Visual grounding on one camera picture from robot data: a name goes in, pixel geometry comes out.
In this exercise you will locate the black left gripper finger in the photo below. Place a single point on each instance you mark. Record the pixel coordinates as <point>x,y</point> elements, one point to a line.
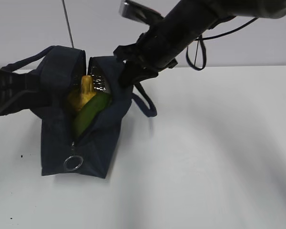
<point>20,91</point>

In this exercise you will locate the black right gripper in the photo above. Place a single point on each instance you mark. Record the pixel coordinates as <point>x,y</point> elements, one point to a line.
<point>153,50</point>

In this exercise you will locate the green cucumber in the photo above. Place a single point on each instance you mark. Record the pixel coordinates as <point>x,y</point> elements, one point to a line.
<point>86,115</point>

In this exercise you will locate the dark blue lunch bag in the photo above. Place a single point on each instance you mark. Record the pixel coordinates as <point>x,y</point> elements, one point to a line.
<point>61,70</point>

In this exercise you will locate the yellow toy squash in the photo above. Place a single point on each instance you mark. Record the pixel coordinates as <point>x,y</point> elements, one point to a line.
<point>79,97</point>

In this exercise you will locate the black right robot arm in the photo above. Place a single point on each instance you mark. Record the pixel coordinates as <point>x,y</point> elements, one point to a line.
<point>191,18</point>

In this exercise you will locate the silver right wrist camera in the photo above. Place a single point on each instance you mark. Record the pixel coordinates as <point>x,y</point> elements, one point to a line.
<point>137,12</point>

